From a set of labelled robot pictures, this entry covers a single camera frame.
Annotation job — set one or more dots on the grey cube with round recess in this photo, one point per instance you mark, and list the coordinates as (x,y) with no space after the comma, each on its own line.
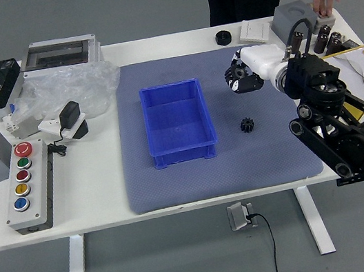
(280,22)

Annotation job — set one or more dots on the big black gear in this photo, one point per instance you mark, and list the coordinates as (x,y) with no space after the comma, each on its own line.
(238,72)

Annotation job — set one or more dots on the white distribution box clear window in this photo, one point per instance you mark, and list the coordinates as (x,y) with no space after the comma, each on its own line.
(53,56)

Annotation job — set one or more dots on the white circuit breaker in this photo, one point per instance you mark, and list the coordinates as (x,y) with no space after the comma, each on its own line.
(27,128)

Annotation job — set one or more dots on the black power adapter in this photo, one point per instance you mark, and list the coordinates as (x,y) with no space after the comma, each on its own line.
(70,114)

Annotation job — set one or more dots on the white power socket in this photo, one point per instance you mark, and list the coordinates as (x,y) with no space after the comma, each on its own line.
(49,126)

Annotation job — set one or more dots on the dark brown capacitor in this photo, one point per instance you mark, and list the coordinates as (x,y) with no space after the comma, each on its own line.
(298,41)
(334,42)
(324,29)
(322,44)

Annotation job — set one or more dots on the small black gear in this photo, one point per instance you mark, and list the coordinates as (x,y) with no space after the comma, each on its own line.
(246,125)

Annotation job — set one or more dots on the grey five-button control box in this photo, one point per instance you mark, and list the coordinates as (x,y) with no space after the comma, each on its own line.
(34,183)

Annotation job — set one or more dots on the blue plastic box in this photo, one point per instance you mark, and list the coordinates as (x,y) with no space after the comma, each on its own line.
(180,125)

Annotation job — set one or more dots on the silver floor socket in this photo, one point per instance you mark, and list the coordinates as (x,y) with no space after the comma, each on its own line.
(237,215)

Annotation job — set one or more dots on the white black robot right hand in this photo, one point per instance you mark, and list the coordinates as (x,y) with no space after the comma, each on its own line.
(263,59)

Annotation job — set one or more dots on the small red-button switch box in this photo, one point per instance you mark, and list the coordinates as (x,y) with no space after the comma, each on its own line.
(325,20)

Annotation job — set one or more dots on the clear plastic bag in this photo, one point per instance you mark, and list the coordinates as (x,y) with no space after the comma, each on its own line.
(89,85)

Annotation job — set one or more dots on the white wall switch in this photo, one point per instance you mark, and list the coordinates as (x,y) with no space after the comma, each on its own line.
(253,31)

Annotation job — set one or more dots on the black table control panel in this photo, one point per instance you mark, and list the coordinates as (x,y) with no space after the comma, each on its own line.
(350,180)

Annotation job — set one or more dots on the grey-blue mat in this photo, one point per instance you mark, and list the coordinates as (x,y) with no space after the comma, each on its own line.
(260,164)

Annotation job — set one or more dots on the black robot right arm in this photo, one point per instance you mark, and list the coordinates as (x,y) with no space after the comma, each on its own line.
(315,78)

